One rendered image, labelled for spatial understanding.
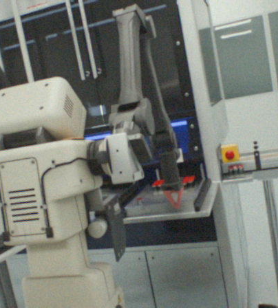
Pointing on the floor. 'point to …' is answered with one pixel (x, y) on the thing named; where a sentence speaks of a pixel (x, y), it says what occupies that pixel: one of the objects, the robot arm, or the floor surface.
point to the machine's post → (210, 149)
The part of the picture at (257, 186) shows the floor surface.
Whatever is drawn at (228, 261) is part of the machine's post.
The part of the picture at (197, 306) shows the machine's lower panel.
